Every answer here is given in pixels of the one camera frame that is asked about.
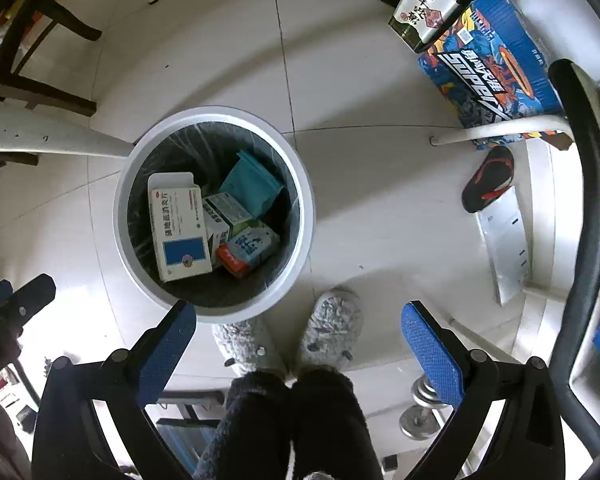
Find person's right leg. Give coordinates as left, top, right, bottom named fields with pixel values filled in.
left=287, top=367, right=383, bottom=480

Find white and blue medicine box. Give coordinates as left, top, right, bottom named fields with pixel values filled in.
left=147, top=172, right=216, bottom=283

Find white round trash bin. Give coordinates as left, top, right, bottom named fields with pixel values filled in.
left=112, top=106, right=316, bottom=324

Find white slotted panel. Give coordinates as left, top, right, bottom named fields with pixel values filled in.
left=477, top=187, right=533, bottom=306

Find green and white small box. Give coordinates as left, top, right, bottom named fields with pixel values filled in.
left=202, top=192, right=253, bottom=251

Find metal dumbbell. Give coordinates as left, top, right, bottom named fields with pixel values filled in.
left=399, top=377, right=456, bottom=441

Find red small box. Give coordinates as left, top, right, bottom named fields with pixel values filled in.
left=216, top=242, right=253, bottom=278

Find black bin liner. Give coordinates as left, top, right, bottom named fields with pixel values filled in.
left=127, top=120, right=301, bottom=308

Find blue and white small box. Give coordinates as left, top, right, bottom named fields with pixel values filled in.
left=227, top=222, right=281, bottom=266

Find grey fluffy slipper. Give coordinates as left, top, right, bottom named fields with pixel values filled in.
left=212, top=317, right=281, bottom=378
left=300, top=287, right=363, bottom=368

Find black chair frame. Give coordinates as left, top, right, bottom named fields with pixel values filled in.
left=547, top=59, right=600, bottom=480

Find dark wooden chair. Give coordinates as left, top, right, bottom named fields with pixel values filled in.
left=0, top=0, right=103, bottom=116

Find grey fuzzy slippers and legs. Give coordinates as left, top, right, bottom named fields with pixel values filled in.
left=195, top=370, right=293, bottom=480

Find teal pouch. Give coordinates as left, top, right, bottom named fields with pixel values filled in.
left=223, top=151, right=286, bottom=218

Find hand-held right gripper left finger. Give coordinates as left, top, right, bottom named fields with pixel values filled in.
left=30, top=300, right=198, bottom=480

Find blue printed cardboard box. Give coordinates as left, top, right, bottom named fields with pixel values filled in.
left=417, top=0, right=571, bottom=148

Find person's left forearm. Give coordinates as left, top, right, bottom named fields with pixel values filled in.
left=0, top=397, right=31, bottom=480

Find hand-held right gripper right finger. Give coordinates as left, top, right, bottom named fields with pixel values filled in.
left=401, top=301, right=567, bottom=480

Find dark green and white box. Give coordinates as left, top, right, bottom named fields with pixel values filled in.
left=387, top=0, right=483, bottom=54

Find grey metal frame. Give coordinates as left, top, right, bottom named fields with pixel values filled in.
left=150, top=390, right=231, bottom=461

